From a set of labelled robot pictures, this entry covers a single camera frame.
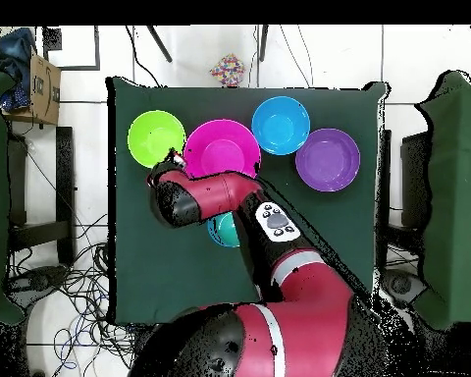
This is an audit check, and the large green bowl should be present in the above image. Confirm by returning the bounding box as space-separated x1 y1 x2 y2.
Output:
127 109 188 171

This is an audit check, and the large pink bowl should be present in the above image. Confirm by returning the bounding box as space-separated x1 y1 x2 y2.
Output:
182 118 263 182

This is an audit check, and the small light blue bowl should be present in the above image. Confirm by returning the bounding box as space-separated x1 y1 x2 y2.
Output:
207 211 242 249

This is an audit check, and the purple bowl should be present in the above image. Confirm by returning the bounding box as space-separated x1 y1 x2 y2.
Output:
294 128 362 193

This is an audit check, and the dark green table cloth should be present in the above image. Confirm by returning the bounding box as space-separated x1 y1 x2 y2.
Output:
105 76 390 327

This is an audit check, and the multicoloured bundle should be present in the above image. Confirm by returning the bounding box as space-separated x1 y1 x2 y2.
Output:
209 52 246 87

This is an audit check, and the large blue bowl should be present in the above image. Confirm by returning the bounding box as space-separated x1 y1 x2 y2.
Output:
250 95 312 157

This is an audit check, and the cardboard box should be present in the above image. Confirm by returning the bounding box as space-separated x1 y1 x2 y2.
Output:
0 48 63 127

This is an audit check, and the blue cloth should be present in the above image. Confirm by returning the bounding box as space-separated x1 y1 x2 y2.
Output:
0 27 37 113

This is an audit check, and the black bench frame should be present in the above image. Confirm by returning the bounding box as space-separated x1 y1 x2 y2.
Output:
6 125 79 268

